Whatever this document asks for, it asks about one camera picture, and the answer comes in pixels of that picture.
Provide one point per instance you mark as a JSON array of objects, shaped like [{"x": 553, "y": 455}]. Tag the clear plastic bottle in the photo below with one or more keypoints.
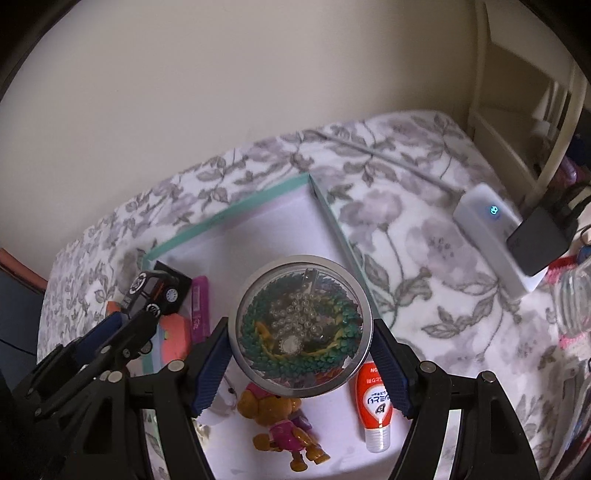
[{"x": 575, "y": 300}]

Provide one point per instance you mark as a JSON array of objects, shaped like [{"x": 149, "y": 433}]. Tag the red glue tube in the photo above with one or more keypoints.
[{"x": 374, "y": 406}]

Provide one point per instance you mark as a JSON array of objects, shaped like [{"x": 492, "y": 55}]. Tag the white device with blue light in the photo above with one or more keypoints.
[{"x": 485, "y": 217}]

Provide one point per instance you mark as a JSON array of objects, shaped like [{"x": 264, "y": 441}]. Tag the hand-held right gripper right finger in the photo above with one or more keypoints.
[{"x": 392, "y": 369}]

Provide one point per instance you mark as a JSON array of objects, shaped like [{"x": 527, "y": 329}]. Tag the black box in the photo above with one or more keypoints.
[{"x": 538, "y": 240}]

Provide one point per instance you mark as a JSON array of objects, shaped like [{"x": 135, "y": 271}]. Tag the floral blanket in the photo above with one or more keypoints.
[{"x": 415, "y": 230}]

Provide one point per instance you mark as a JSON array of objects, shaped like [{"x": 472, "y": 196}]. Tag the dark cabinet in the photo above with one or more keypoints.
[{"x": 16, "y": 318}]

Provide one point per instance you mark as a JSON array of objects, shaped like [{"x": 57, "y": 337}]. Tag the black toy car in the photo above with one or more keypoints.
[{"x": 152, "y": 290}]

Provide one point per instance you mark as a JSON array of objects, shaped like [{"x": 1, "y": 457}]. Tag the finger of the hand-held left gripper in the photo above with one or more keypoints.
[
  {"x": 104, "y": 327},
  {"x": 134, "y": 334}
]

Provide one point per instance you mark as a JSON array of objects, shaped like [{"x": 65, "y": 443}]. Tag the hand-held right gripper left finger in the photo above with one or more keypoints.
[{"x": 210, "y": 369}]

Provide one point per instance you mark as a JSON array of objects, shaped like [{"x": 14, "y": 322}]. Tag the bead jar with metal lid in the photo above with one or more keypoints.
[{"x": 300, "y": 323}]

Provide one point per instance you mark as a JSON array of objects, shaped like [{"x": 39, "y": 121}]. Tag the magenta plastic case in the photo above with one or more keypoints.
[{"x": 201, "y": 309}]

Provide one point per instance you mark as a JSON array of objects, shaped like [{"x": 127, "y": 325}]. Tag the brown dog toy figure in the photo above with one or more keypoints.
[{"x": 277, "y": 415}]

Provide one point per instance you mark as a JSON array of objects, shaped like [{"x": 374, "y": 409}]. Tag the orange and blue toy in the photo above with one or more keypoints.
[{"x": 175, "y": 337}]

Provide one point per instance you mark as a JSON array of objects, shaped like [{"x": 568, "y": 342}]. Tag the white shelf frame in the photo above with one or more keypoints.
[{"x": 498, "y": 138}]

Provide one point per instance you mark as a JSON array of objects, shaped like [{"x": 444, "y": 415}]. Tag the red-brown wooden frame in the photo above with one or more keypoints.
[{"x": 21, "y": 267}]

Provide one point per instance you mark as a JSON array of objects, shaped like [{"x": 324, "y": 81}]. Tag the cream plastic bracket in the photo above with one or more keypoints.
[{"x": 203, "y": 434}]

